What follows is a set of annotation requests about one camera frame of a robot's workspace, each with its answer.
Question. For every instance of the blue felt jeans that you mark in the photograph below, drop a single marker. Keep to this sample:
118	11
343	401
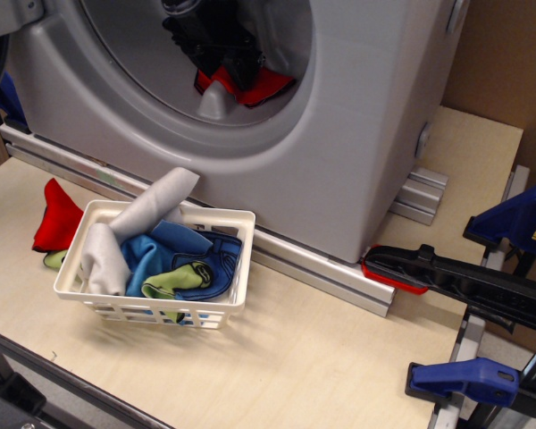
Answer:
221	257

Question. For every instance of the long aluminium extrusion rail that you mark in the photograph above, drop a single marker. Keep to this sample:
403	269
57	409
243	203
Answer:
340	279

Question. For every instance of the black metal table frame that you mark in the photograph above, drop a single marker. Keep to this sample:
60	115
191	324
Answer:
37	393

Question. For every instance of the grey felt cloth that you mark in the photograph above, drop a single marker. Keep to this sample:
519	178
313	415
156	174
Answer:
102	261

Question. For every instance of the white plastic laundry basket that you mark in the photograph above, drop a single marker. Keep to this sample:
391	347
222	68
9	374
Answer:
212	313

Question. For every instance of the short aluminium extrusion block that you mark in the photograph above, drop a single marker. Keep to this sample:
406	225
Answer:
420	196

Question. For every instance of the red felt cloth on table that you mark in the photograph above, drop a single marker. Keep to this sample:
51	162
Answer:
60	221

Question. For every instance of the black red bar clamp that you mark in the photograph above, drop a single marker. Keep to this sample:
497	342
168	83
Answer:
498	297

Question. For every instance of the green felt piece beside basket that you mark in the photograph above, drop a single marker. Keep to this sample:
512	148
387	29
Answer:
54	259

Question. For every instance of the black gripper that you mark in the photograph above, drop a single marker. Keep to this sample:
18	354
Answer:
202	24

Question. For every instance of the light green felt garment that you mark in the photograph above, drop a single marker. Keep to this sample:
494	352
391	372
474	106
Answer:
194	275

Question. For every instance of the blue clamp handle lower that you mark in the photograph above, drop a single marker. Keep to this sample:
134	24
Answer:
480	379

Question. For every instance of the grey toy washing machine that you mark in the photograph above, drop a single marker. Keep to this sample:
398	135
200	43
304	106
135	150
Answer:
319	164

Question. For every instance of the light blue felt cloth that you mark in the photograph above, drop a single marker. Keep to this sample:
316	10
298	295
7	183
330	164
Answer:
150	254

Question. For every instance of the blue Irwin clamp upper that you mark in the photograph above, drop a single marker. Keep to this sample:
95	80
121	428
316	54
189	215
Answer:
514	219

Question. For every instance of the blue clamp at left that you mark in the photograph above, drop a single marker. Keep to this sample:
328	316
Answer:
11	112

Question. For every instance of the red felt garment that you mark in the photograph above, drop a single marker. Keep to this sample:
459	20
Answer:
266	85

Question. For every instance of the brown cardboard board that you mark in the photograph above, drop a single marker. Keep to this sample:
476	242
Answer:
494	71

